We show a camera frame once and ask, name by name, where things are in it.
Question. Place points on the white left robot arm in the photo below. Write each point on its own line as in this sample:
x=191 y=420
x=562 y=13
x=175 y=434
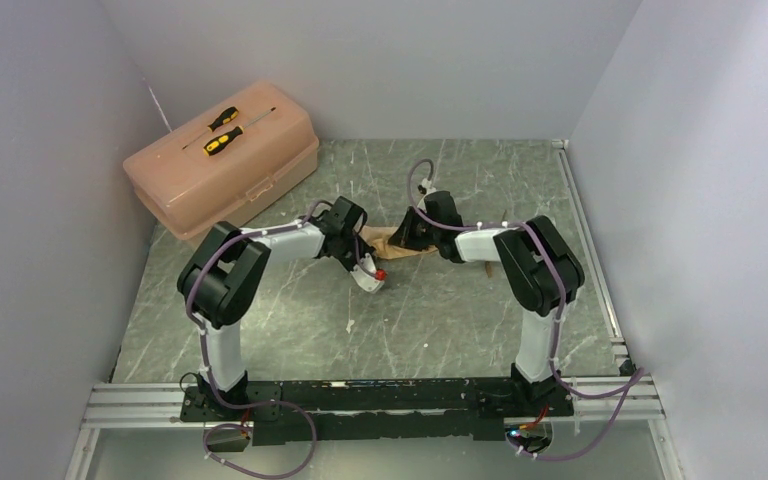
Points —
x=222 y=277

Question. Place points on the aluminium frame rail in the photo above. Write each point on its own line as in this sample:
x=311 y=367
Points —
x=158 y=406

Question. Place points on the pink plastic toolbox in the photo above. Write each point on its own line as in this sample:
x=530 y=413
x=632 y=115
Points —
x=188 y=192

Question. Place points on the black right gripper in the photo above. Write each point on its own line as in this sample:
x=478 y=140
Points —
x=404 y=236

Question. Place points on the lower yellow black screwdriver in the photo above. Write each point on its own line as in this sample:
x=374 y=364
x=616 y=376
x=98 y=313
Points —
x=255 y=119

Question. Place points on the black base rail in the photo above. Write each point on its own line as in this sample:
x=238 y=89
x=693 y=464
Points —
x=480 y=408

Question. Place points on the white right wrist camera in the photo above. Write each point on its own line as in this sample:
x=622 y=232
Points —
x=425 y=187

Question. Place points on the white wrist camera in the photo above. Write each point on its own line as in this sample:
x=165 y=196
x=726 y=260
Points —
x=367 y=276
x=425 y=187

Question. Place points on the brown wooden utensil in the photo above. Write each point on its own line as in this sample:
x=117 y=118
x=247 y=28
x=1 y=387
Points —
x=488 y=265

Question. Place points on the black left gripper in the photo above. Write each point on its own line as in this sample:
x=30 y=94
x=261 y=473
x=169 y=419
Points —
x=365 y=248

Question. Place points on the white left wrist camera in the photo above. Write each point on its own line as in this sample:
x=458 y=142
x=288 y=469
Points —
x=367 y=276

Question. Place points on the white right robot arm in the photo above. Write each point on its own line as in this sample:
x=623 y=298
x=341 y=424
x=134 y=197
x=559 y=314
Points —
x=543 y=273

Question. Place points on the yellow black screwdriver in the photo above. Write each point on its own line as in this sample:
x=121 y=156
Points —
x=255 y=119
x=221 y=141

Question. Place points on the orange cloth napkin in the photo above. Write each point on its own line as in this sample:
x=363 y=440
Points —
x=378 y=237

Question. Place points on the upper yellow black screwdriver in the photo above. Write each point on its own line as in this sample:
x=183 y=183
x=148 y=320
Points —
x=221 y=141

